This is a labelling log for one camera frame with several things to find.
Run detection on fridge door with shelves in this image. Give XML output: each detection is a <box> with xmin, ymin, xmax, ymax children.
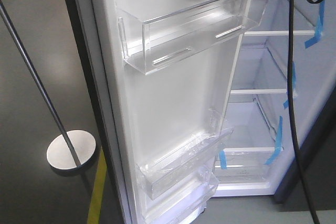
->
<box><xmin>58</xmin><ymin>0</ymin><xmax>276</xmax><ymax>224</ymax></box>

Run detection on clear upper door bin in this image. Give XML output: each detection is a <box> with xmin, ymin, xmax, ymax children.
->
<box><xmin>117</xmin><ymin>0</ymin><xmax>268</xmax><ymax>75</ymax></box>

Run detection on clear door bin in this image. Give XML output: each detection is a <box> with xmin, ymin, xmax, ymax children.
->
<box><xmin>140</xmin><ymin>165</ymin><xmax>218</xmax><ymax>223</ymax></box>
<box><xmin>117</xmin><ymin>0</ymin><xmax>268</xmax><ymax>75</ymax></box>
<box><xmin>137</xmin><ymin>124</ymin><xmax>234</xmax><ymax>200</ymax></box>

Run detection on clear middle door bin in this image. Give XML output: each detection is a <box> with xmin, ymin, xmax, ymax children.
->
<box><xmin>137</xmin><ymin>124</ymin><xmax>234</xmax><ymax>200</ymax></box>

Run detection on clear lower door bin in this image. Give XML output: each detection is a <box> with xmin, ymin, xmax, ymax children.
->
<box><xmin>140</xmin><ymin>165</ymin><xmax>218</xmax><ymax>223</ymax></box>

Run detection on silver floor lamp stand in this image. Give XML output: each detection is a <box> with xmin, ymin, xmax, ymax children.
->
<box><xmin>1</xmin><ymin>3</ymin><xmax>97</xmax><ymax>170</ymax></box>

